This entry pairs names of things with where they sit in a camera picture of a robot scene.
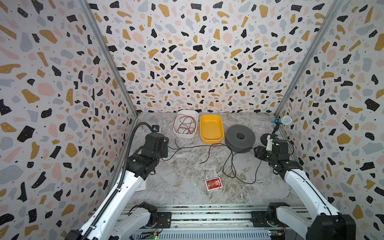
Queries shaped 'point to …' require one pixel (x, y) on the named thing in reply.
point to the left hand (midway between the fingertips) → (160, 141)
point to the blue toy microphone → (286, 120)
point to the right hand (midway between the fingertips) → (257, 146)
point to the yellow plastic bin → (211, 129)
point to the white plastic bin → (194, 113)
